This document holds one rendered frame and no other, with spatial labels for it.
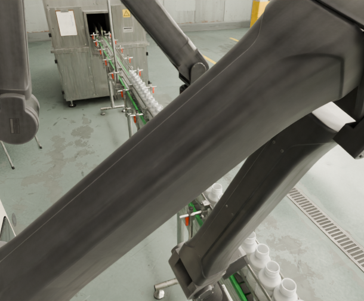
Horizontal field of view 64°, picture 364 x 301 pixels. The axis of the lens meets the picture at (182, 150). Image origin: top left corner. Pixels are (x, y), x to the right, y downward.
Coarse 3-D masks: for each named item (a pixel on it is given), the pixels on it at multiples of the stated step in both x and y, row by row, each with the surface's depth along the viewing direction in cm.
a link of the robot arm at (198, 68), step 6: (192, 66) 62; (198, 66) 62; (204, 66) 63; (192, 72) 62; (198, 72) 63; (204, 72) 63; (180, 78) 69; (186, 78) 68; (192, 78) 63; (186, 84) 66
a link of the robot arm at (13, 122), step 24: (0, 0) 46; (0, 24) 48; (24, 24) 50; (0, 48) 49; (24, 48) 51; (0, 72) 51; (24, 72) 53; (0, 96) 51; (24, 96) 54; (0, 120) 53; (24, 120) 54
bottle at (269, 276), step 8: (272, 264) 79; (264, 272) 78; (272, 272) 76; (264, 280) 78; (272, 280) 77; (280, 280) 78; (256, 288) 82; (264, 288) 78; (272, 288) 77; (264, 296) 80
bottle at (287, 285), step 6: (282, 282) 74; (288, 282) 74; (294, 282) 73; (276, 288) 76; (282, 288) 72; (288, 288) 77; (294, 288) 73; (276, 294) 74; (282, 294) 73; (288, 294) 72; (294, 294) 72; (276, 300) 74; (282, 300) 73; (288, 300) 73; (294, 300) 73
